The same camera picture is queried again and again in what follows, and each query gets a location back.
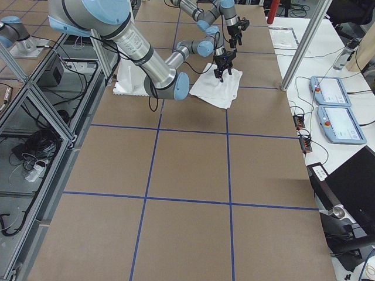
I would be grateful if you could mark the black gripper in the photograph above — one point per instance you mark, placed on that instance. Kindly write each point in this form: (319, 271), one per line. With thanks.
(220, 63)
(233, 31)

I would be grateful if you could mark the white printed t-shirt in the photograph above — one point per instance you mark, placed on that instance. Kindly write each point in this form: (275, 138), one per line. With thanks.
(210, 89)

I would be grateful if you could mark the third background robot arm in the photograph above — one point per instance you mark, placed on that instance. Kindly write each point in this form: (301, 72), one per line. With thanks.
(12, 30)

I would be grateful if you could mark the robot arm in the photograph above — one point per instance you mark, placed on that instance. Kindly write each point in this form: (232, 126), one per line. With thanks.
(206, 18)
(112, 20)

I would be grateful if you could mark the clear plastic sheet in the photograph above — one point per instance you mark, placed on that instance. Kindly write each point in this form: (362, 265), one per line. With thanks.
(283, 38)

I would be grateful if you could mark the red cylinder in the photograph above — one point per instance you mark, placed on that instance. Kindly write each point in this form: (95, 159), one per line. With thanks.
(273, 11)

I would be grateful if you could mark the orange black adapter box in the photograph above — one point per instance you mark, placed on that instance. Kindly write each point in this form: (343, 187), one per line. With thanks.
(299, 121)

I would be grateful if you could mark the far blue teach pendant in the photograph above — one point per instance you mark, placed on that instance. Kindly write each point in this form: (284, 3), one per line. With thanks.
(329, 91)

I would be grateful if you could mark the blue teach pendant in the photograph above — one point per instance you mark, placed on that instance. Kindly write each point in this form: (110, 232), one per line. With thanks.
(329, 91)
(340, 125)

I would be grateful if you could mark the water bottle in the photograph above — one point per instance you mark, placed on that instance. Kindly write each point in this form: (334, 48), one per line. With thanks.
(345, 54)

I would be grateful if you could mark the near blue teach pendant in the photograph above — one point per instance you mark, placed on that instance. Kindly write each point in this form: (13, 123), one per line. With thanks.
(340, 125)

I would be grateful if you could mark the brown table mat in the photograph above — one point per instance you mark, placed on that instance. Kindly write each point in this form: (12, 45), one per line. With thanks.
(191, 191)

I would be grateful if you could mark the black laptop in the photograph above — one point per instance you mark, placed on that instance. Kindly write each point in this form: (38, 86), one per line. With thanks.
(348, 192)

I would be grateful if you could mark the black monitor stand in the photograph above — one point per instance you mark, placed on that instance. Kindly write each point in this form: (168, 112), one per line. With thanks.
(349, 242)

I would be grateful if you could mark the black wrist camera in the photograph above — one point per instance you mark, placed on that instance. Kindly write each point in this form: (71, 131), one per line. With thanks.
(243, 23)

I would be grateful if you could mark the aluminium frame post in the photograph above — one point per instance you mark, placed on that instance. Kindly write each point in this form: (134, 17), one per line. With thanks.
(306, 40)

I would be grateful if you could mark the aluminium frame rack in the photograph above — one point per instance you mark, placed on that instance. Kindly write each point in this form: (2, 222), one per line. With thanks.
(42, 129)

